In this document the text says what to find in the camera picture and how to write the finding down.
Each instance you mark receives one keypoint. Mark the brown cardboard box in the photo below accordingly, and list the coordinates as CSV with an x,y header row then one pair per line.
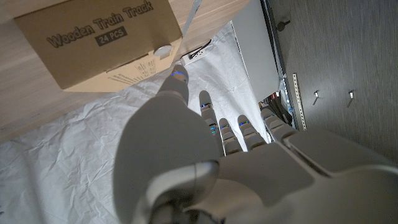
x,y
93,59

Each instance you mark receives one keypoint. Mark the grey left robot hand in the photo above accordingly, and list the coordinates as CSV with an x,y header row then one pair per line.
x,y
186,174

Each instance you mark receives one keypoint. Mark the white backdrop cloth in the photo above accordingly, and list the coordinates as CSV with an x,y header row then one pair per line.
x,y
62,155

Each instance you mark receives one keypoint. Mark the slotted metal rail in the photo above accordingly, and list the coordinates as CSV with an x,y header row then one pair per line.
x,y
298,99

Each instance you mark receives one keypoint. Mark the grey tape line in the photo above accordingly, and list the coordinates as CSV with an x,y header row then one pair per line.
x,y
192,15

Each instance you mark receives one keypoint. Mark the small metal wall hook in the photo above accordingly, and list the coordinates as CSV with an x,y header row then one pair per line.
x,y
316,95
350,96

